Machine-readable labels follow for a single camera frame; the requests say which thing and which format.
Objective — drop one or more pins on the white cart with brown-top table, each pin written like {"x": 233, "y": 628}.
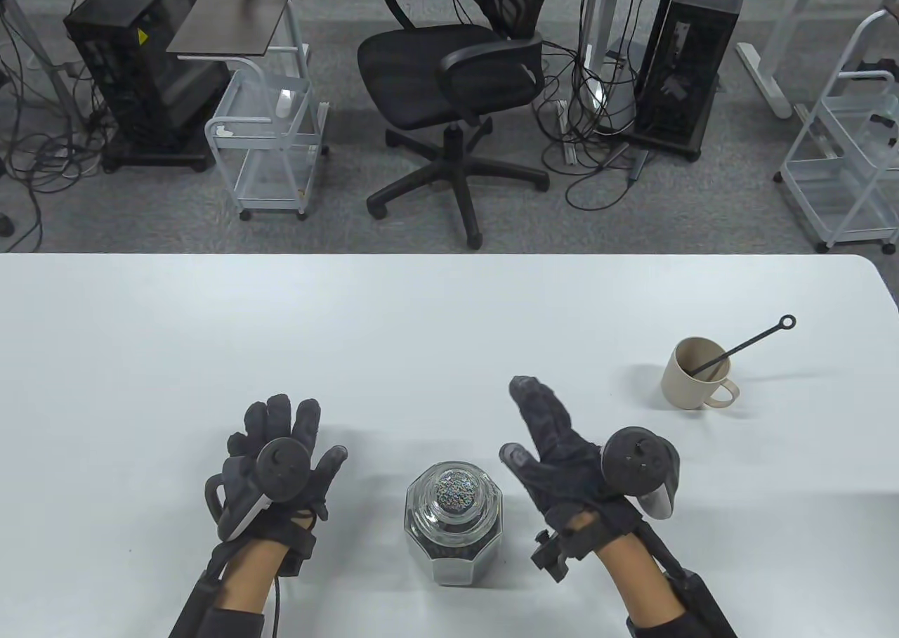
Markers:
{"x": 246, "y": 139}

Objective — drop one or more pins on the black computer tower yellow sticker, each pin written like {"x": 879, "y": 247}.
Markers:
{"x": 133, "y": 69}

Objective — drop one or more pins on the white power strip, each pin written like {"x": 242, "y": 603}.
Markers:
{"x": 567, "y": 150}

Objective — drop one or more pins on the person's left forearm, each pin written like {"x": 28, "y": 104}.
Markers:
{"x": 242, "y": 582}

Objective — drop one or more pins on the white desk frame dark top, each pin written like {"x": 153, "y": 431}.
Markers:
{"x": 762, "y": 76}

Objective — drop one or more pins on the black white left hand controller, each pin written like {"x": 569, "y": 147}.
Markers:
{"x": 281, "y": 466}

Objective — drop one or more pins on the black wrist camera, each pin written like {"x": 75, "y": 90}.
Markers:
{"x": 298, "y": 557}
{"x": 558, "y": 554}

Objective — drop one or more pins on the person's left hand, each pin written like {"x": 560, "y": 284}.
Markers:
{"x": 302, "y": 420}

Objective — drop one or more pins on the octagonal glass jar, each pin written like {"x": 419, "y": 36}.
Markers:
{"x": 456, "y": 561}

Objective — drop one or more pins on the grey desk leg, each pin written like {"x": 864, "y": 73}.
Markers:
{"x": 53, "y": 79}

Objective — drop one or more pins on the black mesh office chair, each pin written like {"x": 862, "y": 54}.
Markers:
{"x": 421, "y": 69}

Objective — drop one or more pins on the black white right hand controller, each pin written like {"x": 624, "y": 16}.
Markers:
{"x": 639, "y": 462}

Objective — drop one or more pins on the black white hand controller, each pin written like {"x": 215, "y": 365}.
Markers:
{"x": 639, "y": 462}
{"x": 281, "y": 466}

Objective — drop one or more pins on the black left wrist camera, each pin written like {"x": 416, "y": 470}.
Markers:
{"x": 298, "y": 557}

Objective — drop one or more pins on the white desk column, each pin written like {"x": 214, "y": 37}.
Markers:
{"x": 597, "y": 5}

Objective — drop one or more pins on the person's right forearm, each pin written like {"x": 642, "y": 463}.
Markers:
{"x": 632, "y": 582}

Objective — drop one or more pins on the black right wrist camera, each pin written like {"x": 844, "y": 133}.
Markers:
{"x": 558, "y": 554}

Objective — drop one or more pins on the round glass jar lid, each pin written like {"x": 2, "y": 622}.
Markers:
{"x": 453, "y": 490}

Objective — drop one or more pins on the brown top side table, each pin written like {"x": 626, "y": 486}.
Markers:
{"x": 232, "y": 20}

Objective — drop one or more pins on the person's right hand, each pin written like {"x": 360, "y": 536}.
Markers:
{"x": 562, "y": 455}

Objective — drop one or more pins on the black measuring scoop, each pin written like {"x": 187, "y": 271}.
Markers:
{"x": 751, "y": 339}

